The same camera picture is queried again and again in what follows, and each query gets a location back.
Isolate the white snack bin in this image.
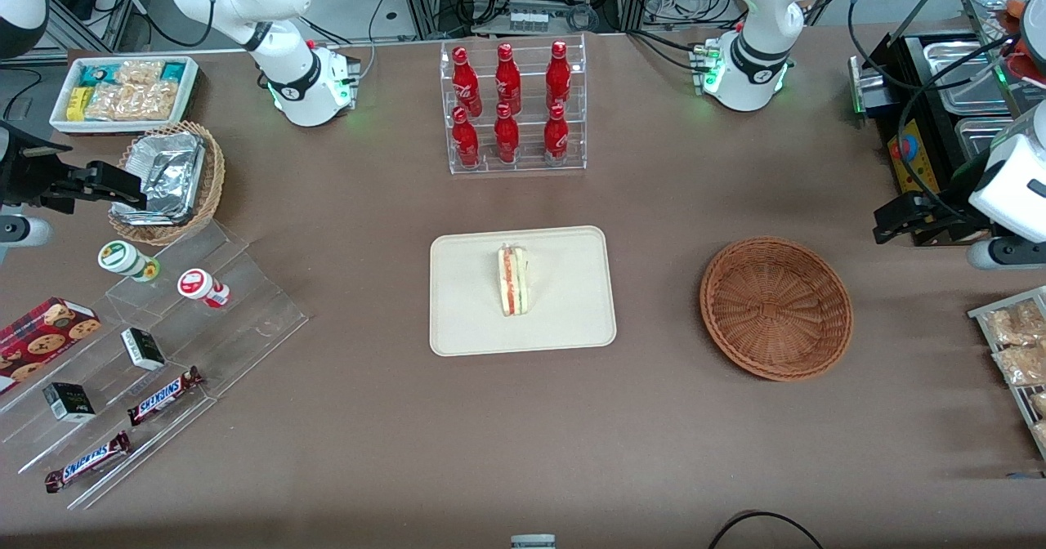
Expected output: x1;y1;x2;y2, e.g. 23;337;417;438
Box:
49;56;200;136

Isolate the clear acrylic bottle rack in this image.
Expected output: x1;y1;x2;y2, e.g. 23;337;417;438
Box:
440;34;588;176

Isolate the triangular sandwich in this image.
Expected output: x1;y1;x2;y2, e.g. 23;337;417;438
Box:
496;243;534;318

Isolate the snickers bar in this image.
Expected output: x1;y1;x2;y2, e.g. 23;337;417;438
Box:
127;366;205;427
45;431;132;494

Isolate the silver foil tray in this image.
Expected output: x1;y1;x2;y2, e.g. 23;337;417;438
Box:
110;132;206;226

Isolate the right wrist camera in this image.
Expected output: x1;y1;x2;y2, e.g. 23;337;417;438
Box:
0;214;51;248

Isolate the small black box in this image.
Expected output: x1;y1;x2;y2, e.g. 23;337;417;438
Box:
42;382;96;423
121;328;167;372

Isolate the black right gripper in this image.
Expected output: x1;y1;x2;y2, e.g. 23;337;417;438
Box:
0;122;149;212

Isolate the red lid yogurt cup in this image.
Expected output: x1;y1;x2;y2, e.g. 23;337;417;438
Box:
177;268;231;310

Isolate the beige plastic tray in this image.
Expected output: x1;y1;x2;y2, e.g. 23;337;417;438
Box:
429;225;618;358

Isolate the round brown wicker basket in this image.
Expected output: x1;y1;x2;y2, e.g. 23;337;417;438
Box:
700;236;855;382

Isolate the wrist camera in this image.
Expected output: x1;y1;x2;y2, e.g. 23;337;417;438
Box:
967;237;1046;270
0;214;51;248

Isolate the green lid yogurt cup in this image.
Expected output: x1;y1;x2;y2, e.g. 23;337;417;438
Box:
98;240;161;283

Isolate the tan wicker basket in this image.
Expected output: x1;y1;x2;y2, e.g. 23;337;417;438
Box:
108;121;226;247

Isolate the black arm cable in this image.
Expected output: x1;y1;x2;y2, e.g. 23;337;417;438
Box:
846;0;1022;223

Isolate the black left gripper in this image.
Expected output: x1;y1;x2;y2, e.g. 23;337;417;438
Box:
873;192;991;245

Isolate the steel food pan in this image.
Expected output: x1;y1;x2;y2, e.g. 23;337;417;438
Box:
925;40;1012;116
954;116;1018;166

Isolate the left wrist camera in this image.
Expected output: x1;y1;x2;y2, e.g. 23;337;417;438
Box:
967;237;1046;270

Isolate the clear acrylic stepped display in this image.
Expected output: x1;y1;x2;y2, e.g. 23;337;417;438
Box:
0;220;310;511

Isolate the clear bag of fried snacks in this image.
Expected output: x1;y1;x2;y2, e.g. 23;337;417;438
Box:
992;343;1046;387
985;300;1046;346

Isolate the black yellow food warmer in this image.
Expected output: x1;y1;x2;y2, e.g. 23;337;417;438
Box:
850;0;1046;248

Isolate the black cable loop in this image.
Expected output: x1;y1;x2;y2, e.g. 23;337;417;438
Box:
708;511;826;549

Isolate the tray of packaged crackers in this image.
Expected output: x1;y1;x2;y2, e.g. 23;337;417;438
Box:
968;286;1046;462

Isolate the clear bag of crackers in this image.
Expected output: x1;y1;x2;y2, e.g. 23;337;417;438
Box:
114;60;166;87
85;82;179;122

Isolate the red plaid cookie box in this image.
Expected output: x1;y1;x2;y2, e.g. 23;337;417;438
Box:
0;297;102;395

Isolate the silver box with green light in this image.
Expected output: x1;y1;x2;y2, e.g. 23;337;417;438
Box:
848;55;890;117

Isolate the red cola bottle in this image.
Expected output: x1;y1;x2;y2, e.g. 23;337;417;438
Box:
543;104;570;164
451;106;481;168
452;46;483;117
494;103;521;164
546;40;572;113
494;42;522;115

